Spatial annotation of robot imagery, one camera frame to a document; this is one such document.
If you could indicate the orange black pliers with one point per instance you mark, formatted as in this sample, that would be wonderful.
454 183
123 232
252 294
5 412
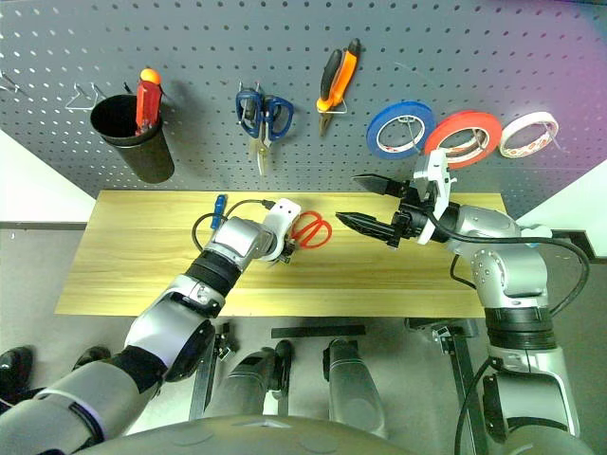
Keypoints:
343 76

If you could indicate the white tape roll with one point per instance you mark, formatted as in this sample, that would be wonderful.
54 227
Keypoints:
509 151

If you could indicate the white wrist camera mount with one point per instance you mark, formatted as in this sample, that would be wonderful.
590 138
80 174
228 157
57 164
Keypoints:
434 166
284 215

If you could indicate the black metal table leg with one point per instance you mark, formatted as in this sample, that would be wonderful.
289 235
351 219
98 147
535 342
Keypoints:
457 360
206 374

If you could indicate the grey robot torso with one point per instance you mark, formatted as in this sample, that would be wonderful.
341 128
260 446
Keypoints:
308 438

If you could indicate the black plastic cup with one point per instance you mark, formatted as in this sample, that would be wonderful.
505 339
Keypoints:
142 156

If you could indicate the black metal crossbar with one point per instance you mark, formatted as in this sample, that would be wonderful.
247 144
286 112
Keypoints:
318 332

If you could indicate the dark grey perforated pegboard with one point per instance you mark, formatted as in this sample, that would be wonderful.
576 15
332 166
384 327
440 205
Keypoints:
189 47

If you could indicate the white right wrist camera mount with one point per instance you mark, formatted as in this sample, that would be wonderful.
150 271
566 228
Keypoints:
434 166

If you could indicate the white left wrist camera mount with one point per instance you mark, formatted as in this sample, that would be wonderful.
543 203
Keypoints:
284 215

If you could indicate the black shiny shoe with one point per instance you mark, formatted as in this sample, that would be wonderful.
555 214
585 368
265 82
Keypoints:
14 367

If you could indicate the dark grey rounded shape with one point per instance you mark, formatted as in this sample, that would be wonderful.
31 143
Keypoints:
251 379
353 388

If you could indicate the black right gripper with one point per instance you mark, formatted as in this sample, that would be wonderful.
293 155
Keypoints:
411 223

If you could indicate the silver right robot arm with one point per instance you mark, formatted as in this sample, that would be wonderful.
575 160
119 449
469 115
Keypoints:
512 275

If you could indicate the blue tape roll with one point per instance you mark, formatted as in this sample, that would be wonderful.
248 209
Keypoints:
374 140

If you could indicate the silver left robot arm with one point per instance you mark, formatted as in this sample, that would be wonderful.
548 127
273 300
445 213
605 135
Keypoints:
189 303

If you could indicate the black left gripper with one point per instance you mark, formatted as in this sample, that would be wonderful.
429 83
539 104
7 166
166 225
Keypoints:
289 253

